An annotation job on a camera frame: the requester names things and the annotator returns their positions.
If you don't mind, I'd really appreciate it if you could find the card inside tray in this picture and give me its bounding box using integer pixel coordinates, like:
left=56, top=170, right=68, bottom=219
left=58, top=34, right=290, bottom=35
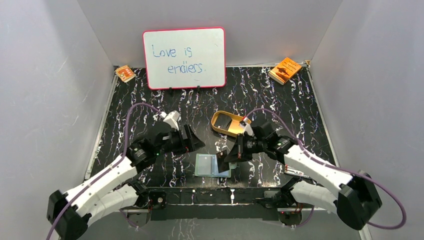
left=214, top=114, right=232, bottom=132

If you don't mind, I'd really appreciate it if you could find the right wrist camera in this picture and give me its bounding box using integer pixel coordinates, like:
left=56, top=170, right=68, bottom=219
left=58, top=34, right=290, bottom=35
left=239, top=116, right=254, bottom=137

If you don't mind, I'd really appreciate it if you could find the mint green card holder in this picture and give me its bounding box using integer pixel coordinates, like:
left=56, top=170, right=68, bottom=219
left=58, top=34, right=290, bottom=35
left=194, top=150, right=237, bottom=178

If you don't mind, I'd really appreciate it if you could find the orange book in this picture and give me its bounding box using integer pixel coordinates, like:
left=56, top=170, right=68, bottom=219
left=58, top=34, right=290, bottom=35
left=268, top=57, right=302, bottom=85

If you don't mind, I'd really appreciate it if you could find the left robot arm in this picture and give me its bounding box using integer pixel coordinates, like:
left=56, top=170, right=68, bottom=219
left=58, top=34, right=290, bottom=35
left=46, top=121, right=205, bottom=240

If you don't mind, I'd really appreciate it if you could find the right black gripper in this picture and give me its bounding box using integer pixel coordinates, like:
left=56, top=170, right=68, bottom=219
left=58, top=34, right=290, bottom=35
left=224, top=133, right=267, bottom=163

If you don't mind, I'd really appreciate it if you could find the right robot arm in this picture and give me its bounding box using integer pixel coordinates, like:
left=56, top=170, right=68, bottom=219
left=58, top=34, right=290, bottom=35
left=216, top=123, right=382, bottom=230

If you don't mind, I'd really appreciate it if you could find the grey card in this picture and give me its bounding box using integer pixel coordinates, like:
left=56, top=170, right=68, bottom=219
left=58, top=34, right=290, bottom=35
left=198, top=156, right=212, bottom=175

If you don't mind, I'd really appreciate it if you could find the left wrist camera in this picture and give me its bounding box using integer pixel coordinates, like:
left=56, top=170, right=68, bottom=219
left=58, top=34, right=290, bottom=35
left=159, top=110, right=181, bottom=130

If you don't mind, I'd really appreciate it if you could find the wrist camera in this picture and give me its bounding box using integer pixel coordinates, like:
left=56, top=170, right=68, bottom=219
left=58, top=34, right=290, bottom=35
left=159, top=110, right=181, bottom=130
left=239, top=116, right=254, bottom=137

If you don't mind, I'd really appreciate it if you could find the small orange card box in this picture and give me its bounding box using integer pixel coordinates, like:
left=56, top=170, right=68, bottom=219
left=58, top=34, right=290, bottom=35
left=115, top=65, right=136, bottom=83

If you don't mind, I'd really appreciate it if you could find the aluminium frame rail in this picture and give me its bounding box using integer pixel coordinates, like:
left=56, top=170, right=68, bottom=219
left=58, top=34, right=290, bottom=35
left=66, top=189, right=332, bottom=214

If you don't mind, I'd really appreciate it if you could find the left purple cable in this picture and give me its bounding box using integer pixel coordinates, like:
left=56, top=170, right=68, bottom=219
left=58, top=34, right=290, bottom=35
left=45, top=102, right=167, bottom=240

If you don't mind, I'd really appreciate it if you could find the black credit card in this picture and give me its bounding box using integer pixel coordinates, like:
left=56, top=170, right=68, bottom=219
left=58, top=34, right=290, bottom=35
left=216, top=150, right=230, bottom=173

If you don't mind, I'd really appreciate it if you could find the pink framed whiteboard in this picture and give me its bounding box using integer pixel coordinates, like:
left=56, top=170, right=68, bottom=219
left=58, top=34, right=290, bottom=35
left=142, top=27, right=227, bottom=90

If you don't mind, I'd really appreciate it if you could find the marker pen box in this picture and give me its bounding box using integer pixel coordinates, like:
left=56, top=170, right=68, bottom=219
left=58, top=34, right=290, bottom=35
left=283, top=164, right=313, bottom=180

